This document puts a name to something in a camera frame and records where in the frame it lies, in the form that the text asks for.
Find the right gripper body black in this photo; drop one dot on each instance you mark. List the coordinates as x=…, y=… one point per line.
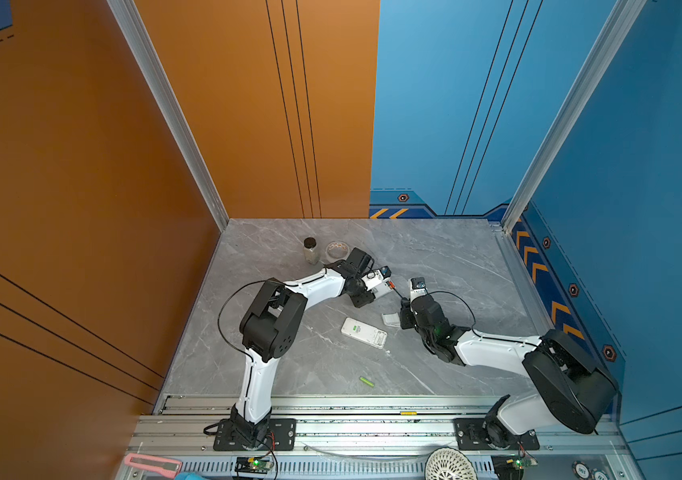
x=423, y=334

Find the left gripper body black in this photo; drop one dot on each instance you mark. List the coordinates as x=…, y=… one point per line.
x=361, y=297

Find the small white battery cover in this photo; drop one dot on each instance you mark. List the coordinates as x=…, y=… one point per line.
x=391, y=320

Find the small white remote control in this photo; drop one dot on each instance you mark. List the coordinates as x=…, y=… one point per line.
x=379, y=288

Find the black yellow screwdriver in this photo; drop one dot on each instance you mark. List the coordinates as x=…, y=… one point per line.
x=398, y=293

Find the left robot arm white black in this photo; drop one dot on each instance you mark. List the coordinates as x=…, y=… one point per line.
x=269, y=328

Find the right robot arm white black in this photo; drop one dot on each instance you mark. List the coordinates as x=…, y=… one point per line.
x=569, y=387

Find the white tape roll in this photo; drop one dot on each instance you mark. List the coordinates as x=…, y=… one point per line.
x=337, y=250

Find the glass jar black lid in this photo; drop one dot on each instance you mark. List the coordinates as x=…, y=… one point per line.
x=310, y=250

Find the white round fan grille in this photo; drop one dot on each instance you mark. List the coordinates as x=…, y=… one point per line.
x=449, y=464

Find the circuit board right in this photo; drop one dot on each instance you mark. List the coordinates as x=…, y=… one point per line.
x=512, y=468

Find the green circuit board left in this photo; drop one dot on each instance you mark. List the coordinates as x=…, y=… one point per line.
x=253, y=466

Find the cyan object at edge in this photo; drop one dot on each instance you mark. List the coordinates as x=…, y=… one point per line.
x=189, y=476

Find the pink tool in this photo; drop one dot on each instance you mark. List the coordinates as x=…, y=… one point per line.
x=162, y=466

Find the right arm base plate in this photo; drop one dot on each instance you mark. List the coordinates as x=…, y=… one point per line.
x=477, y=434

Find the aluminium rail frame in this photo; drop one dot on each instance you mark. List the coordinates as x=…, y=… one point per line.
x=346, y=437

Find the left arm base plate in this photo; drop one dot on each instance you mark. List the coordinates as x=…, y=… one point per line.
x=281, y=433

